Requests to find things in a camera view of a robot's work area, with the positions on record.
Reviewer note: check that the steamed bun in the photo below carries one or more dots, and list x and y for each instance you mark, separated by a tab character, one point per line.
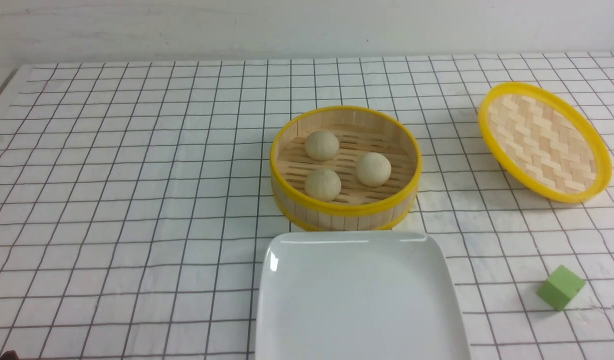
373	169
321	145
323	184

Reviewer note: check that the yellow-rimmed bamboo steamer basket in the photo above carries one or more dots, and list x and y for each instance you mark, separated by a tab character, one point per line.
358	207

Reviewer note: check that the white square ceramic plate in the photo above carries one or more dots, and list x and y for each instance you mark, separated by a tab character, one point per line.
358	295

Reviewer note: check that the green foam cube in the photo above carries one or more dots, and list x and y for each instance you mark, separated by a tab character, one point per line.
560	288

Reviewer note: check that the yellow-rimmed woven steamer lid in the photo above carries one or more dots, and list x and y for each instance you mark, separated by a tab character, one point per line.
544	143

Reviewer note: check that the white grid-pattern tablecloth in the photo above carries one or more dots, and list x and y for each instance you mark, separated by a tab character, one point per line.
136	203

